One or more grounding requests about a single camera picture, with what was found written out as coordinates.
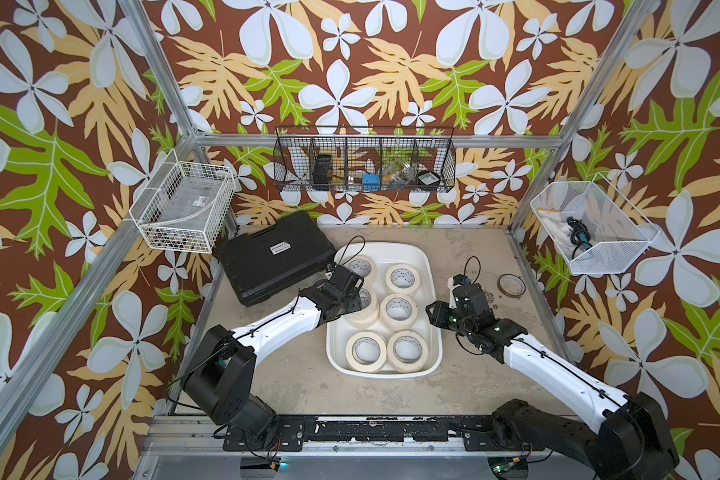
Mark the white wire basket left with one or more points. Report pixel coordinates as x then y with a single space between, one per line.
184 204

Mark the masking tape roll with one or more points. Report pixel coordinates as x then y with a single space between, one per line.
366 352
398 312
368 314
407 351
364 267
402 279

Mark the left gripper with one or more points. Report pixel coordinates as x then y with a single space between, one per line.
355 303

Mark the white plastic storage tray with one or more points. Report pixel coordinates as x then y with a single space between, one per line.
391 336

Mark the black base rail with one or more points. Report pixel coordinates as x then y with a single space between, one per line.
291 433

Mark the black plastic tool case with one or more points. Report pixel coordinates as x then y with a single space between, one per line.
261 264

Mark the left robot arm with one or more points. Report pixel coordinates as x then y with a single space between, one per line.
220 373

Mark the blue box in basket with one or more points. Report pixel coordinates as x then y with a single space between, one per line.
371 183

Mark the clear round container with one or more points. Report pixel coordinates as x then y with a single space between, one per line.
398 174

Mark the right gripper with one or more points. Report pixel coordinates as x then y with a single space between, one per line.
437 313

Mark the black box in basket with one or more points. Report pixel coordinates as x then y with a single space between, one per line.
322 172

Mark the white mesh basket right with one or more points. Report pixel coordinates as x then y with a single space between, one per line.
593 225

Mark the black square item in basket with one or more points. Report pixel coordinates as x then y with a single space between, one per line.
428 180

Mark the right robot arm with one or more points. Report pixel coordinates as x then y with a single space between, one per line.
617 435

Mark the black wire basket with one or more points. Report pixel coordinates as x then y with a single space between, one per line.
361 151

